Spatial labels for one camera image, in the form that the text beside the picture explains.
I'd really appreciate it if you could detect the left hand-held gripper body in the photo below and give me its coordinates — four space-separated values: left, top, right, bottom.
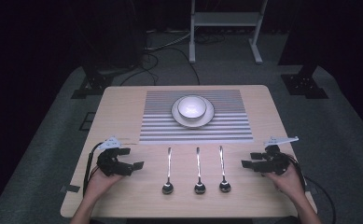
95 135 133 177

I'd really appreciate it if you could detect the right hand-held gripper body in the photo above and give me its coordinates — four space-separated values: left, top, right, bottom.
253 135 300 176

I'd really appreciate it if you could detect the person's left hand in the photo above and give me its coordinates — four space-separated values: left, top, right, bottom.
85 167 124 201

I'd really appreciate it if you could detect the person's right hand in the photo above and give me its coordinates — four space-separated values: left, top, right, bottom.
263 162 306 201

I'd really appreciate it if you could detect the metal spoon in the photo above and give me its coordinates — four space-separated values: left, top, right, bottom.
161 147 175 196
217 145 232 194
193 147 207 196

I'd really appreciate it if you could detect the grey striped placemat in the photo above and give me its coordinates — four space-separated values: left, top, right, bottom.
138 90 255 145

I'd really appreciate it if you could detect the grey tape piece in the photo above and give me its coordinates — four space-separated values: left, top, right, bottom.
60 184 81 193

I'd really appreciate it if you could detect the dark floor hatch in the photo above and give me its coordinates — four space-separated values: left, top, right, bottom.
78 111 96 132

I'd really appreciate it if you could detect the white plate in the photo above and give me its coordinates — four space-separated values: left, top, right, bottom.
171 94 216 129

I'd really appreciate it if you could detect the black stand base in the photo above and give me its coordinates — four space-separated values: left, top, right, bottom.
70 63 115 100
280 63 329 100

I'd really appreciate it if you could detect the white bowl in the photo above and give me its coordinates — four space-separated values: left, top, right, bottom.
176 95 208 121

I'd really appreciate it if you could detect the white metal stand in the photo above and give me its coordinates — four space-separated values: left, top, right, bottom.
188 0 269 65

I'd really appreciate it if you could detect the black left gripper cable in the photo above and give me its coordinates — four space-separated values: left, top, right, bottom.
82 142 105 198

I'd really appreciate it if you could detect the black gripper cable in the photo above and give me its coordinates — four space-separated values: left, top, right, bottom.
82 142 105 198
289 154 338 224

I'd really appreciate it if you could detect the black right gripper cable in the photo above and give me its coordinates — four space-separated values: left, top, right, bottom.
289 154 338 224

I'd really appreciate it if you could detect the black floor cable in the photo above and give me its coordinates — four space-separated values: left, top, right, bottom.
119 46 202 87

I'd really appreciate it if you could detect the grey floor cable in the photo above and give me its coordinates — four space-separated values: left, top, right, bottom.
144 30 192 52

